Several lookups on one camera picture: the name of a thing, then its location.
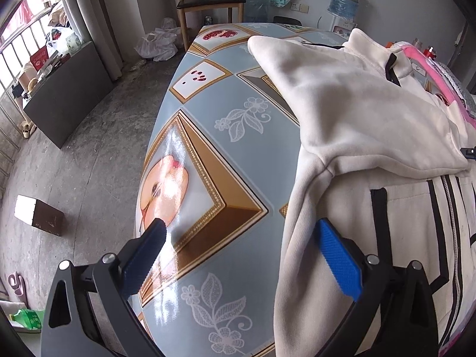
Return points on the green plastic bottle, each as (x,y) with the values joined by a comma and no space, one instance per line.
(28,319)

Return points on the white water dispenser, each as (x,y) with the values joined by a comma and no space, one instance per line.
(342,26)

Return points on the fruit-printed blue tablecloth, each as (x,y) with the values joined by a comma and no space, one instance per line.
(223,145)

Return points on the small dark can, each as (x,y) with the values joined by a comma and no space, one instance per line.
(208,20)

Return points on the wooden chair dark seat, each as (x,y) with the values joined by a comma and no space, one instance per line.
(210,2)

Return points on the hanging red clothes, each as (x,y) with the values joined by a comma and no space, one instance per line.
(26,11)

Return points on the wall socket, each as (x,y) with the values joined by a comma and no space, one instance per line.
(299,7)

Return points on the white plastic bag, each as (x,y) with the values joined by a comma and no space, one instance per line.
(158,42)

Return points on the metal window railing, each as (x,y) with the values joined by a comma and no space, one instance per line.
(15,50)

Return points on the red box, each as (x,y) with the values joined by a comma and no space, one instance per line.
(40,58)

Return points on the dark grey cabinet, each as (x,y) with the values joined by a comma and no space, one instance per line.
(68,93)

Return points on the white bag with dark print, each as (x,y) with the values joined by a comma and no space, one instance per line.
(63,41)

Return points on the brown box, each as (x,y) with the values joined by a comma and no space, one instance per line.
(46,219)

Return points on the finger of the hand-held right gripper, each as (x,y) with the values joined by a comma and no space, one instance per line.
(469,152)

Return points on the pink cloth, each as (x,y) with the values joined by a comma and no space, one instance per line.
(446,78)

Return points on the clear empty water jug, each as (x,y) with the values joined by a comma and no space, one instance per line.
(258,7)

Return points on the beige sandal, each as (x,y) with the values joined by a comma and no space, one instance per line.
(29,128)

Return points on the pink slipper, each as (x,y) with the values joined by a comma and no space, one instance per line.
(16,284)

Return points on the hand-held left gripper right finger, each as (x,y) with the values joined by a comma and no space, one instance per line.
(342,260)

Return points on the beige curtain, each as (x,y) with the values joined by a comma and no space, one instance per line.
(98,18)

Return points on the cream hooded jacket black trim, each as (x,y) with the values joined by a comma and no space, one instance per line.
(353,126)

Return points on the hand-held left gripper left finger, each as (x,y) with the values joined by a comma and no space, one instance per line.
(143,256)

